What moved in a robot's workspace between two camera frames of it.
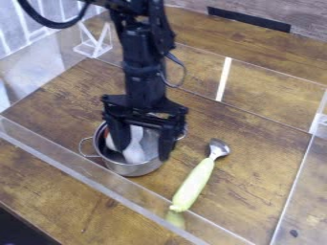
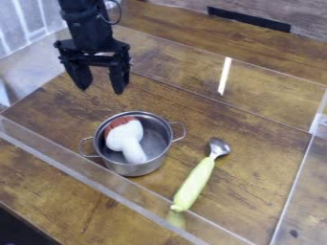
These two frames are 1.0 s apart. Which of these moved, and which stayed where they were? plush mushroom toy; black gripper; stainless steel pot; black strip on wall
Moved: black gripper
Stayed: plush mushroom toy; stainless steel pot; black strip on wall
